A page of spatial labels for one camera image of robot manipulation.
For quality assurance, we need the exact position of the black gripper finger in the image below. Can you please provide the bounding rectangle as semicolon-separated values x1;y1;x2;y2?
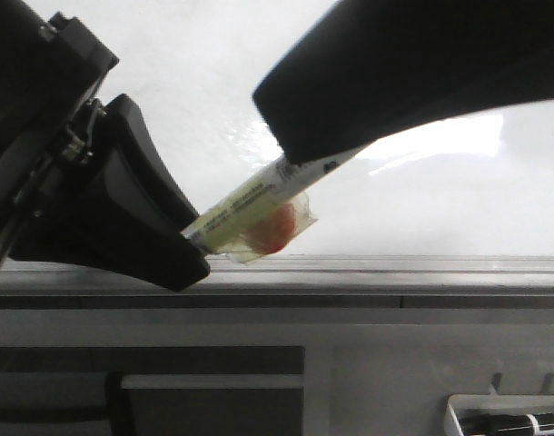
10;94;210;292
252;1;554;164

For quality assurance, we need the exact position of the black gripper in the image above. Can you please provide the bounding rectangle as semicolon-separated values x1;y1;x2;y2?
0;1;119;265

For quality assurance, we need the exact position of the white taped whiteboard marker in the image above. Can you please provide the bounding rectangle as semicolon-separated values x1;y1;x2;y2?
182;147;362;263

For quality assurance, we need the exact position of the dark framed panel below board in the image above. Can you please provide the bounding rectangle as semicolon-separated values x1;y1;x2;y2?
0;346;305;435

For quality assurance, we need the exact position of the white plastic marker tray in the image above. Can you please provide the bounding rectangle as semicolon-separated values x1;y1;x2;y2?
444;394;554;435

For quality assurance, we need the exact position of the black capped marker in tray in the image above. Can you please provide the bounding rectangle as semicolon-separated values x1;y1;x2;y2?
460;413;554;436

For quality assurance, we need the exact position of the white whiteboard with metal frame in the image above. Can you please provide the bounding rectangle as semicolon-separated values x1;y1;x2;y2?
24;1;554;305

